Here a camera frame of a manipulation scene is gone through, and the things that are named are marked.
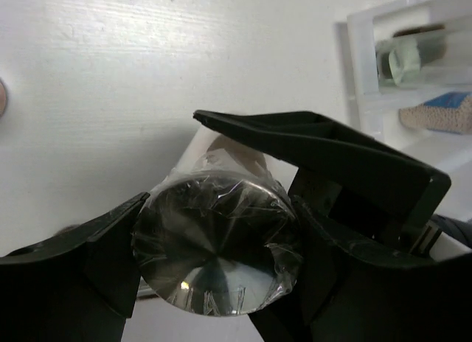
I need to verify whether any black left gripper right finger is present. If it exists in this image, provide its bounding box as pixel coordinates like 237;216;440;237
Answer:
250;196;472;342

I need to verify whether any white plastic organizer tray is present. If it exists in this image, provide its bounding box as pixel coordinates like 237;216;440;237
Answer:
342;0;471;221

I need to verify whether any silver cone cap grinder bottle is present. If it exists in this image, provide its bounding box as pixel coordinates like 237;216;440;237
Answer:
132;127;303;316

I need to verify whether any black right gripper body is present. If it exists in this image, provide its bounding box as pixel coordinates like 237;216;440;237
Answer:
289;167;443;253

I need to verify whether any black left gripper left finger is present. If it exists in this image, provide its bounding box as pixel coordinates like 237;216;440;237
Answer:
1;192;149;341

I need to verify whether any small jar with white lid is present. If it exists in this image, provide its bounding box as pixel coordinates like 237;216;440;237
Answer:
0;81;7;116

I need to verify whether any clear round glass oil bottle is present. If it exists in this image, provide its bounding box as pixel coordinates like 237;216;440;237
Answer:
375;32;471;89

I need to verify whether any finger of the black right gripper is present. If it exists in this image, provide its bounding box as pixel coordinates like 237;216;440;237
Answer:
193;109;453;232

